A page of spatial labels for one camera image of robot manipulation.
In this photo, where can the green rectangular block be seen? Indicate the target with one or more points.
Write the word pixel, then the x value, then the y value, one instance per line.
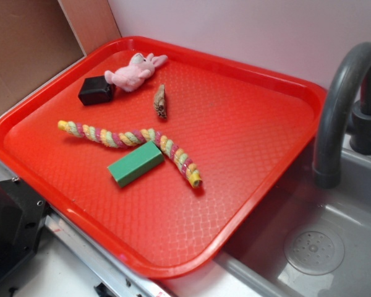
pixel 135 164

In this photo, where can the black cube block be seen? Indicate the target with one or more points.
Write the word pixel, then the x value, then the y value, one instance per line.
pixel 96 90

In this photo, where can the red plastic tray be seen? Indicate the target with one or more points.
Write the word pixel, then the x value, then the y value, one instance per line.
pixel 242 125

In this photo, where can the brown wood piece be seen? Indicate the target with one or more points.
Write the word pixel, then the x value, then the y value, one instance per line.
pixel 159 103

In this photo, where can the pink plush bunny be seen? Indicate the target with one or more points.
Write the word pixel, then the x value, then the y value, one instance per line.
pixel 139 69

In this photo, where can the grey plastic sink basin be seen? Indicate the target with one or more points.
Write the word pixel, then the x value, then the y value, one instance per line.
pixel 255 255

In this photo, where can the grey curved faucet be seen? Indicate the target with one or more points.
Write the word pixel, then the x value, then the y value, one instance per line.
pixel 347 110

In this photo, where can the round sink drain cover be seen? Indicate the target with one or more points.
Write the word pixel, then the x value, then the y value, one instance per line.
pixel 314 249

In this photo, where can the brown cardboard panel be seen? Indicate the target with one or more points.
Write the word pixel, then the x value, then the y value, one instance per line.
pixel 39 39

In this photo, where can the multicolour twisted rope toy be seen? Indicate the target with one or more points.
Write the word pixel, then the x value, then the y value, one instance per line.
pixel 186 166

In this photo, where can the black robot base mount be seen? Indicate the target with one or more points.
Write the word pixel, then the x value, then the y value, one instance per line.
pixel 22 217

